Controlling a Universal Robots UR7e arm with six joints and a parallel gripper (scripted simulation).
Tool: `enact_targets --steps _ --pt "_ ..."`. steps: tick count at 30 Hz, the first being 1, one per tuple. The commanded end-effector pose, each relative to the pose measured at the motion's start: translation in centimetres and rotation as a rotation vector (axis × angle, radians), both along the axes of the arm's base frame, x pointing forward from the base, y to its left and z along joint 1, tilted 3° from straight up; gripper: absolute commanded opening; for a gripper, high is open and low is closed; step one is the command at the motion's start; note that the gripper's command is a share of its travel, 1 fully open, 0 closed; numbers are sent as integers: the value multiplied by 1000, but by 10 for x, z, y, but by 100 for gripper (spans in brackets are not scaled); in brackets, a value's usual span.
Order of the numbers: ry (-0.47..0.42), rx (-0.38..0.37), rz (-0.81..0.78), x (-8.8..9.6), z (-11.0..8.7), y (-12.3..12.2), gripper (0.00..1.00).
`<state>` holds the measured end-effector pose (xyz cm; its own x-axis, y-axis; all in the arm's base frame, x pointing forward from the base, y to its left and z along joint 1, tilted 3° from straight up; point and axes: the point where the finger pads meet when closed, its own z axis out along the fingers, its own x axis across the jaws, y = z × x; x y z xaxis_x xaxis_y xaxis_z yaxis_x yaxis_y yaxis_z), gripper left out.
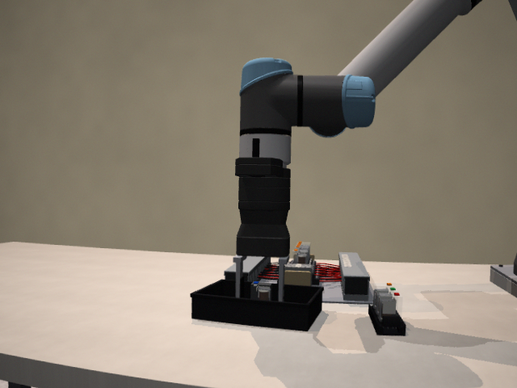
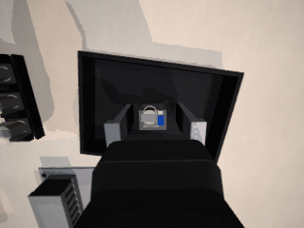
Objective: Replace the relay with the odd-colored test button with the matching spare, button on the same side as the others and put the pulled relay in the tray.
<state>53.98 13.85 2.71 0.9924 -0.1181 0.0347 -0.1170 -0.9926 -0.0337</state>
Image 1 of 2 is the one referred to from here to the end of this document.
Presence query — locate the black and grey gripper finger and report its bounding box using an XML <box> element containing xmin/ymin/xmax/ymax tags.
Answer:
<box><xmin>277</xmin><ymin>256</ymin><xmax>289</xmax><ymax>302</ymax></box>
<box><xmin>233</xmin><ymin>255</ymin><xmax>247</xmax><ymax>298</ymax></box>

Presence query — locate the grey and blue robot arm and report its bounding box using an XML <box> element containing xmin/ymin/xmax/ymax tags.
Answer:
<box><xmin>239</xmin><ymin>0</ymin><xmax>482</xmax><ymax>137</ymax></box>

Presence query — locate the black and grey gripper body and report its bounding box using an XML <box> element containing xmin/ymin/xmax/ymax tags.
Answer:
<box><xmin>235</xmin><ymin>133</ymin><xmax>291</xmax><ymax>257</ymax></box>

